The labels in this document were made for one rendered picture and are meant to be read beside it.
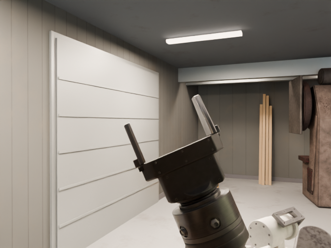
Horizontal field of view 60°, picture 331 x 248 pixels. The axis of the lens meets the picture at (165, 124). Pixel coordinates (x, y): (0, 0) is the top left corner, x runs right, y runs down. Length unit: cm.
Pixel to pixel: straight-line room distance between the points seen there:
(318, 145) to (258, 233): 582
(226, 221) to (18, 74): 316
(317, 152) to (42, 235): 513
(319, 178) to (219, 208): 622
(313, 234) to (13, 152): 291
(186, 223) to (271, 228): 34
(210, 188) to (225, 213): 4
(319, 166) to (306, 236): 562
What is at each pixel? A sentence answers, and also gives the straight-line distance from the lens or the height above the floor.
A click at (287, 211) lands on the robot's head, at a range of 76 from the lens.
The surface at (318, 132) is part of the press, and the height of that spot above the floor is 152.
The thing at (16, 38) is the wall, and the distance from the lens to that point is 346.
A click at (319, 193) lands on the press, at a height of 31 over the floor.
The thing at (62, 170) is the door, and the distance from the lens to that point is 378.
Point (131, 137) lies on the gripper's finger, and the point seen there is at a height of 171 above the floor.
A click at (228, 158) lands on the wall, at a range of 919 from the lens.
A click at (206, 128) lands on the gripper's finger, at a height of 172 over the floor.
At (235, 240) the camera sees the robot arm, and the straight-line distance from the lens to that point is 40.
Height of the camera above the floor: 173
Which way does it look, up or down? level
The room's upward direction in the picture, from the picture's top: straight up
